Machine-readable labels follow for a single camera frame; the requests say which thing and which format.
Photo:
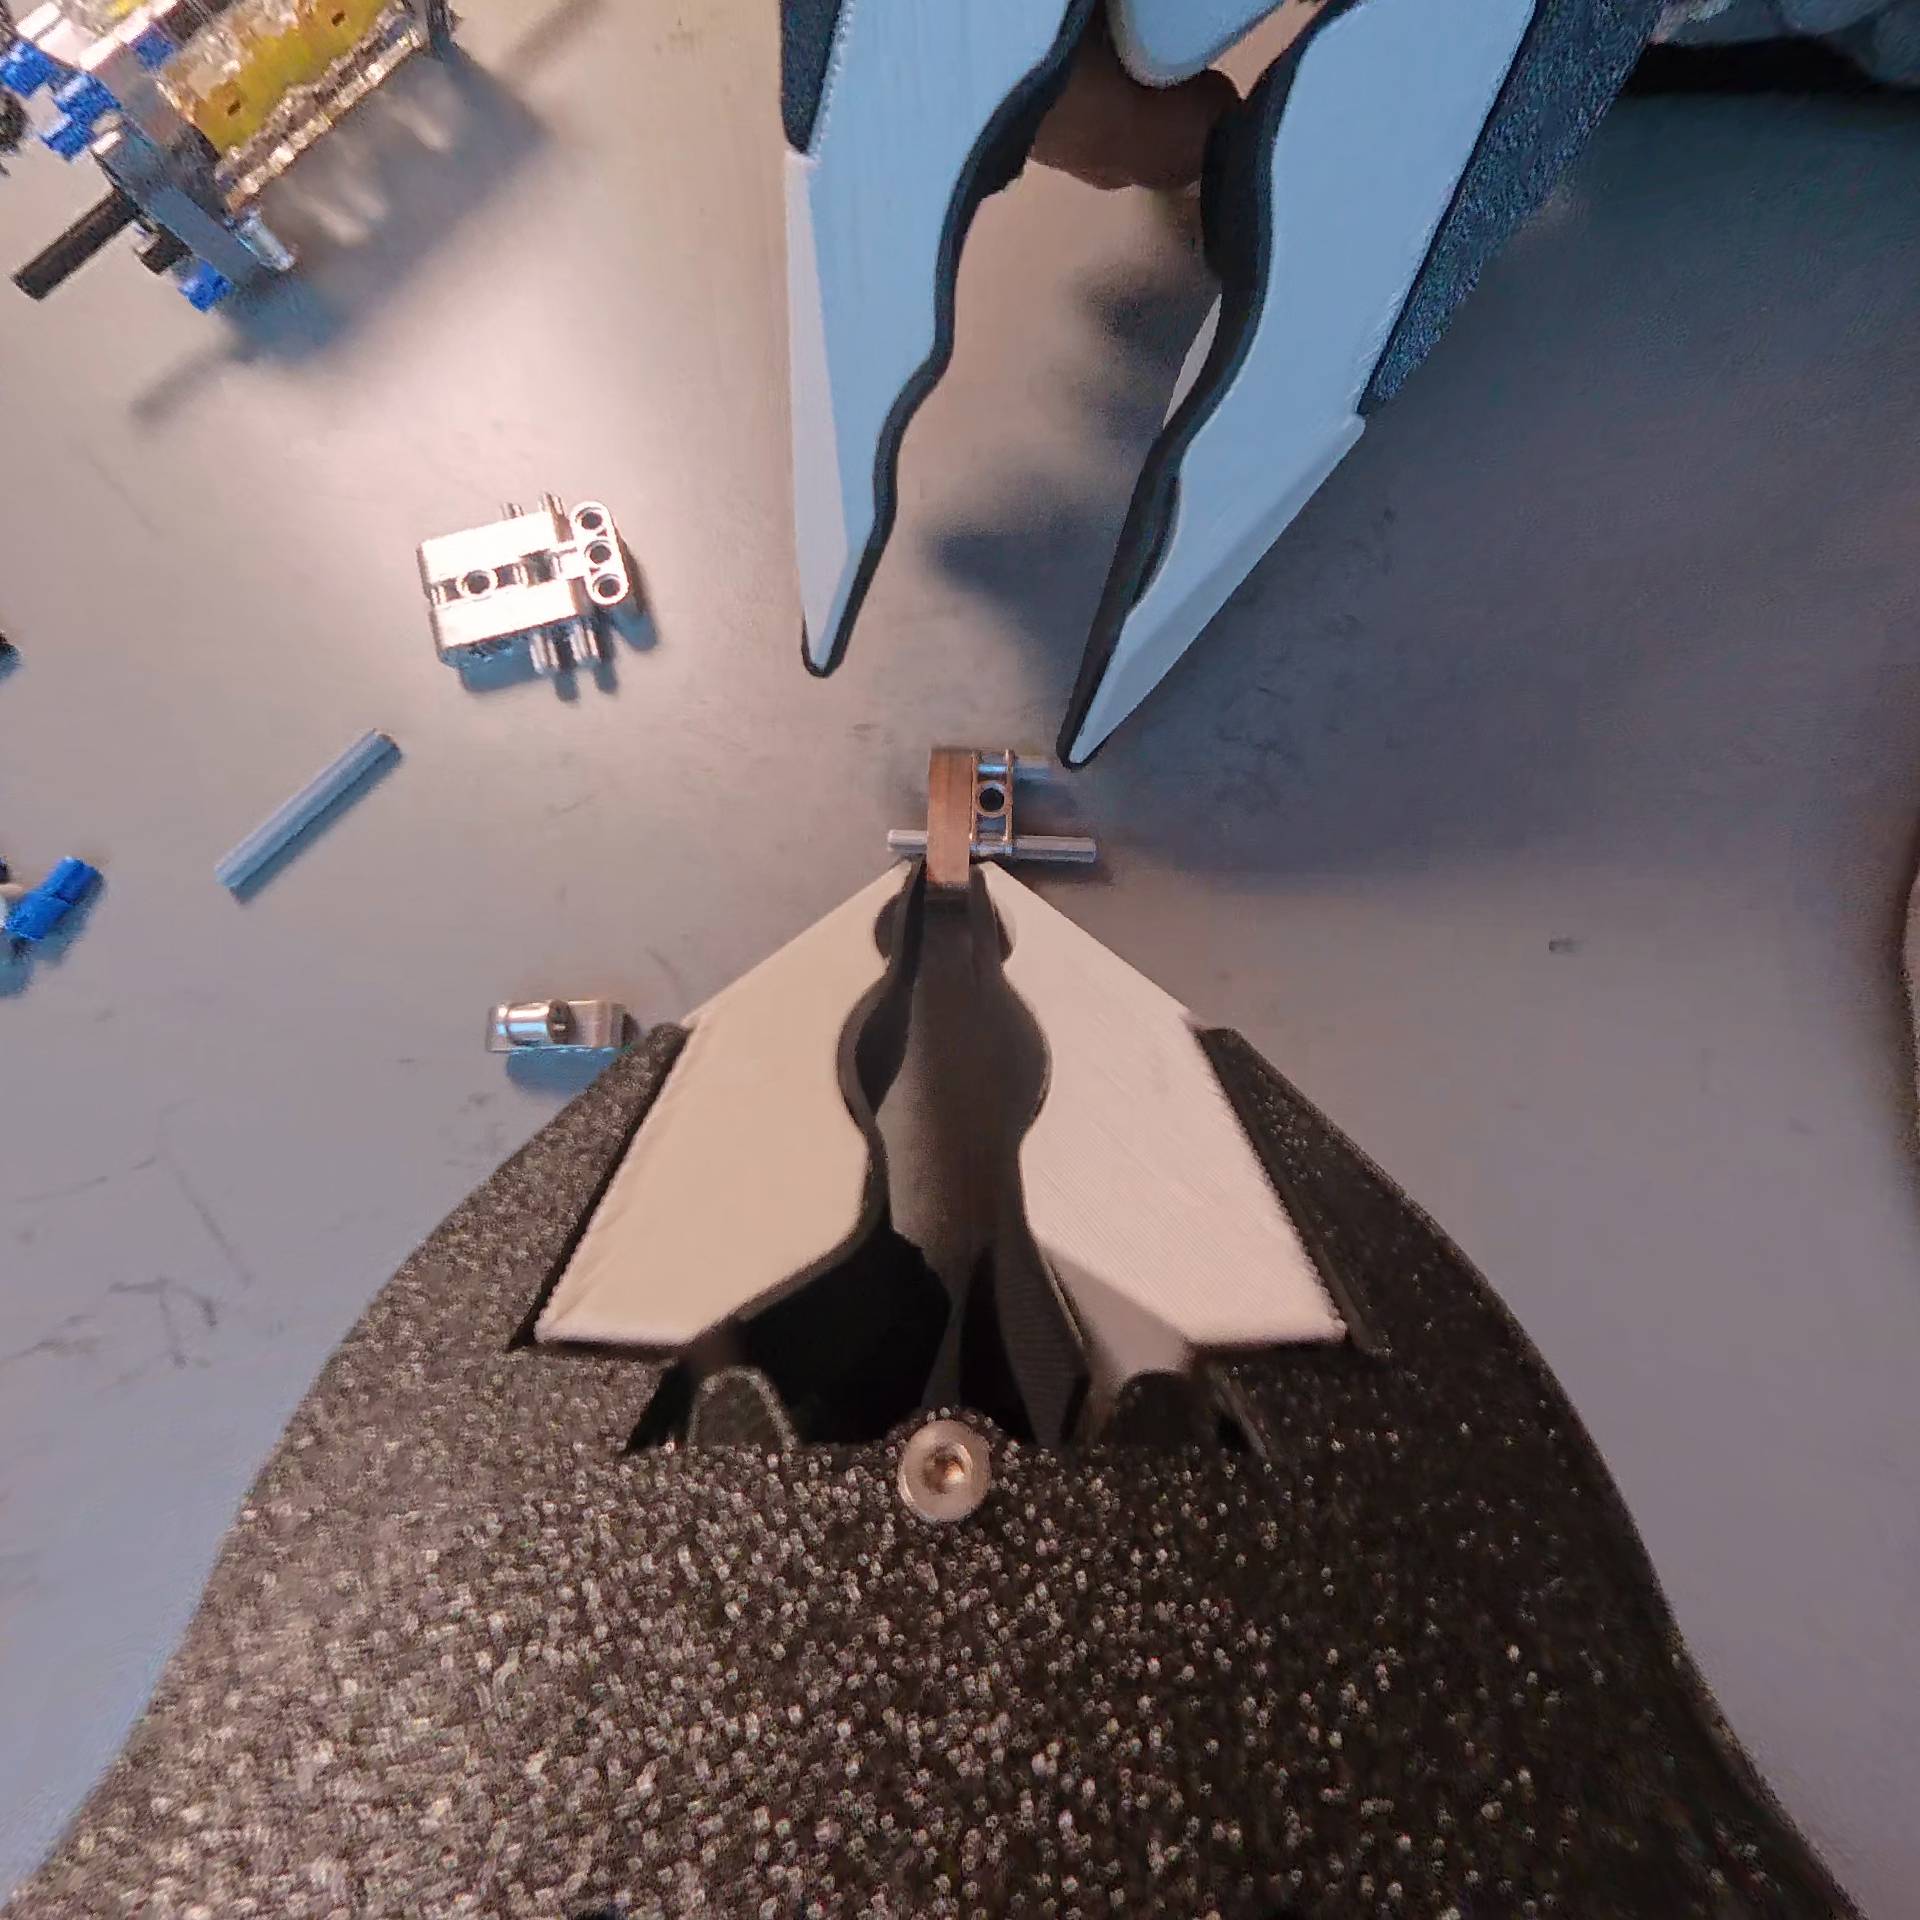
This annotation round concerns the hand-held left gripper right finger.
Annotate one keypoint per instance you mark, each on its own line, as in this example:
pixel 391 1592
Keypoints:
pixel 1162 1184

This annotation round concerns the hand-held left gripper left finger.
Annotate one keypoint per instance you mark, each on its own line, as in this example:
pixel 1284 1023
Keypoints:
pixel 734 1184

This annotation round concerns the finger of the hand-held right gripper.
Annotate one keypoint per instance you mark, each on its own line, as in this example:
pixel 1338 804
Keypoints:
pixel 885 225
pixel 1334 300

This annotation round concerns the chrome T-shaped connector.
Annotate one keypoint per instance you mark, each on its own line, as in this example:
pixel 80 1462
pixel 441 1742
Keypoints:
pixel 554 1024

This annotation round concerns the chrome two-hole beam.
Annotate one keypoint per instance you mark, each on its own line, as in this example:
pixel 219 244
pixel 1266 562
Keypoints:
pixel 991 802

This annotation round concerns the chrome thin liftarm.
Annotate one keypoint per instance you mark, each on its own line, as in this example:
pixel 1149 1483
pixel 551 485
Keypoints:
pixel 951 818

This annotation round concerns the chrome beam assembly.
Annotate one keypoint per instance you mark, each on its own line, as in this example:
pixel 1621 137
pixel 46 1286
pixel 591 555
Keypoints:
pixel 511 585

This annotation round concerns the clear engine block model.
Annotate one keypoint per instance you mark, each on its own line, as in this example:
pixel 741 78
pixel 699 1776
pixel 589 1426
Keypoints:
pixel 225 90

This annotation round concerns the pile of mixed small connectors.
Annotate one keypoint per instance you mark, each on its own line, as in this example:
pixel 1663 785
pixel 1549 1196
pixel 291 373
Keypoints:
pixel 52 893

